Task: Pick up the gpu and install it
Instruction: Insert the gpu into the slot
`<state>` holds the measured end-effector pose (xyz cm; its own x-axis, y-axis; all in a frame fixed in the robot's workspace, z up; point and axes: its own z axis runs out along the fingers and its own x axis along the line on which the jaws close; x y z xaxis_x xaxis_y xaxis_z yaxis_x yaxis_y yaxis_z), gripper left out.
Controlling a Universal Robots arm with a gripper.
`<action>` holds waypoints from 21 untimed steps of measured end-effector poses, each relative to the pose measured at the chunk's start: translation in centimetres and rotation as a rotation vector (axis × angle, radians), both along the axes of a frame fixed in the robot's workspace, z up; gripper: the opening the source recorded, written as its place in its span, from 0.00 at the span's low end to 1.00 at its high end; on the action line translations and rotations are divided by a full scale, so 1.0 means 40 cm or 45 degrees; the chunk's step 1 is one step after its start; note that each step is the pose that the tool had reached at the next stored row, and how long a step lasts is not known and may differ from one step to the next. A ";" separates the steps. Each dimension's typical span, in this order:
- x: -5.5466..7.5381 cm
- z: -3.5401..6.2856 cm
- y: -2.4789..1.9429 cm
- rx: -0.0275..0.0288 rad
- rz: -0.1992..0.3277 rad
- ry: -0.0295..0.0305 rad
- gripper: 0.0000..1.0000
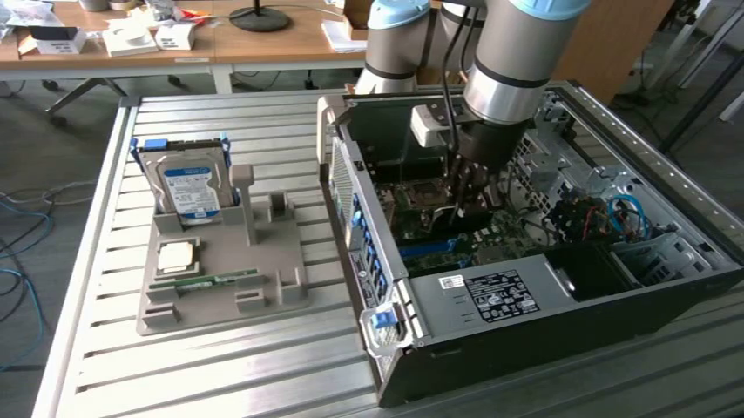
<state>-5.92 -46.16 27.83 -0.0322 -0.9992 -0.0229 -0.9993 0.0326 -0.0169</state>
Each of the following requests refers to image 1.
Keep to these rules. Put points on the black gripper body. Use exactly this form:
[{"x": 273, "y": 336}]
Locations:
[{"x": 491, "y": 146}]

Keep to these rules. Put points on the black graphics card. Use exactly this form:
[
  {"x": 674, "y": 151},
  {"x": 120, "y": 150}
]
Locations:
[{"x": 471, "y": 224}]

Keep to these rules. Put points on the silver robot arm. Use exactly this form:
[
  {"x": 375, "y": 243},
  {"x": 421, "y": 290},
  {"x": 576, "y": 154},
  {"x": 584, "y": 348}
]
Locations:
[{"x": 512, "y": 65}]

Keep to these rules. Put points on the CPU socket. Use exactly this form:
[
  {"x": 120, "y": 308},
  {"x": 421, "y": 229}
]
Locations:
[{"x": 424, "y": 191}]

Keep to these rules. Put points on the green motherboard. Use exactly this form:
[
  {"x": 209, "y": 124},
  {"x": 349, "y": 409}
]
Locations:
[{"x": 512, "y": 228}]

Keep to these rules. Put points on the perforated silver disk bay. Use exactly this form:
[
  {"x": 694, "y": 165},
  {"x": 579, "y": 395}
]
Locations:
[{"x": 547, "y": 174}]

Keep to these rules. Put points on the long blue expansion slot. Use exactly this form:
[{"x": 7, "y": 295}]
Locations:
[{"x": 428, "y": 250}]

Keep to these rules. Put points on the short blue expansion slot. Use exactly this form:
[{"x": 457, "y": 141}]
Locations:
[{"x": 466, "y": 262}]

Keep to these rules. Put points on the grey power supply unit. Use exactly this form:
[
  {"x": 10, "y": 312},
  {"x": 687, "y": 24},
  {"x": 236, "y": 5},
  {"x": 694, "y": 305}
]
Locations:
[{"x": 441, "y": 305}]

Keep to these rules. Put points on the wooden cabinet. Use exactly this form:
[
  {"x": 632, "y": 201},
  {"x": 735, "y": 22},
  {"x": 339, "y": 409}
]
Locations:
[{"x": 628, "y": 43}]

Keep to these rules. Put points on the blue case latch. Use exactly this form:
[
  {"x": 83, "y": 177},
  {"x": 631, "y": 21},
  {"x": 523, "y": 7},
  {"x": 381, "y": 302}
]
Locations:
[{"x": 384, "y": 318}]

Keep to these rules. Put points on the silver disk bay with rails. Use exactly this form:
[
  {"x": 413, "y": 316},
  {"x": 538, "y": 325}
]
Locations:
[{"x": 657, "y": 261}]

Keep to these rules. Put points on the white paper stack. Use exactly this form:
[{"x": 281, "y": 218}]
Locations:
[{"x": 344, "y": 39}]

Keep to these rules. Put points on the open black PC case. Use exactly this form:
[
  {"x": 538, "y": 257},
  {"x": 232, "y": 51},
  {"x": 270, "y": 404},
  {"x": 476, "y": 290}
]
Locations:
[{"x": 523, "y": 348}]

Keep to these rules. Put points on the brown cardboard box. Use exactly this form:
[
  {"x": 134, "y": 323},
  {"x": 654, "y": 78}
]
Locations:
[{"x": 355, "y": 15}]

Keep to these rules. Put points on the grey parts rack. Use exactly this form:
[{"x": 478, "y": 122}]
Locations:
[{"x": 226, "y": 261}]

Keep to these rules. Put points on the wooden desk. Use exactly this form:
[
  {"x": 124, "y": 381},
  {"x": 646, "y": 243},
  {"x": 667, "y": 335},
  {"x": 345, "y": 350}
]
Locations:
[
  {"x": 93, "y": 63},
  {"x": 262, "y": 48}
]

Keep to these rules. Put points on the hard disk with blue carrier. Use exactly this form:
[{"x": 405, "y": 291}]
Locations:
[{"x": 186, "y": 187}]

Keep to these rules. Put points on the black lamp base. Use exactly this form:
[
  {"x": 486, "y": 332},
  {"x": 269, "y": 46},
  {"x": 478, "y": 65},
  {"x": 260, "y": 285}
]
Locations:
[{"x": 258, "y": 21}]

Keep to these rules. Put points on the green RAM stick with label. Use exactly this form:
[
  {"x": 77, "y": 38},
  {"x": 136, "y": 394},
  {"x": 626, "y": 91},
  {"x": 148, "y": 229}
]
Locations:
[{"x": 198, "y": 283}]

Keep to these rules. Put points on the silver CPU chip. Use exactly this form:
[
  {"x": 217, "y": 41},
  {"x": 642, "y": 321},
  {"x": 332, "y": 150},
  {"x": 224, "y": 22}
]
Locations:
[{"x": 174, "y": 257}]

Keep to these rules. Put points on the small white labelled box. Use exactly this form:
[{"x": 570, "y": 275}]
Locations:
[{"x": 174, "y": 37}]

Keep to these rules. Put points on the white tape roll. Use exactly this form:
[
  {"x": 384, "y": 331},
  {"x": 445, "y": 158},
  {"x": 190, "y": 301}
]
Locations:
[{"x": 137, "y": 38}]

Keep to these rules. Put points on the flat white box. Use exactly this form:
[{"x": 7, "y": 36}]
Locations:
[{"x": 125, "y": 49}]

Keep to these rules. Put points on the tan tape roll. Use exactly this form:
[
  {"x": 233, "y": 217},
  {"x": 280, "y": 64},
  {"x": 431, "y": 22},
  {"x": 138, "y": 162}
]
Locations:
[{"x": 122, "y": 4}]

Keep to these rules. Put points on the grey cup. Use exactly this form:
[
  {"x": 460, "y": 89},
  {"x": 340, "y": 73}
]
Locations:
[{"x": 93, "y": 4}]

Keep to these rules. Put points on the white box with black top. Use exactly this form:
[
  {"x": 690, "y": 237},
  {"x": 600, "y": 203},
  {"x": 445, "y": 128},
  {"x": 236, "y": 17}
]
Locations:
[{"x": 58, "y": 45}]

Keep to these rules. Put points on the clear plastic bag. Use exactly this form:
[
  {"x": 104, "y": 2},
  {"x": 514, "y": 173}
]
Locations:
[{"x": 30, "y": 15}]

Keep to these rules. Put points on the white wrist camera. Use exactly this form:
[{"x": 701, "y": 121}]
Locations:
[{"x": 431, "y": 128}]

